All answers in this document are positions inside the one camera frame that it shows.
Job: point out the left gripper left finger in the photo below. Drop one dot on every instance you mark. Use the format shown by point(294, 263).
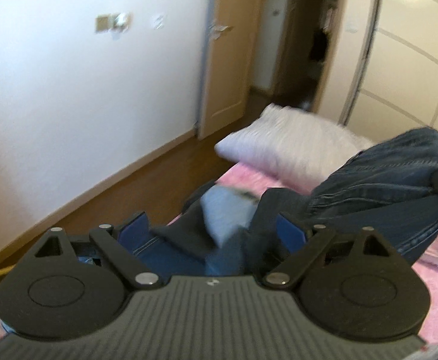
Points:
point(134, 232)

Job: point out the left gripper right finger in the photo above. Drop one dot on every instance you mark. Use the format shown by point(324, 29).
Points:
point(290, 232)

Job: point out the dark blue jeans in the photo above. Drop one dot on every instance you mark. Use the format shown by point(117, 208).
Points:
point(391, 187)

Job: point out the wooden bedroom door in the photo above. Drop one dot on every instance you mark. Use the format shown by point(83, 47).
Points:
point(231, 36)

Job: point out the white striped quilt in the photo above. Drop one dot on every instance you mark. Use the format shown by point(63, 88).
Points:
point(298, 148)

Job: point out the white sliding wardrobe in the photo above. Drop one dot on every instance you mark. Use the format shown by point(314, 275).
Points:
point(398, 84)

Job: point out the wall light switch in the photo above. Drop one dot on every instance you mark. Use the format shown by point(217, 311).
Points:
point(117, 22)

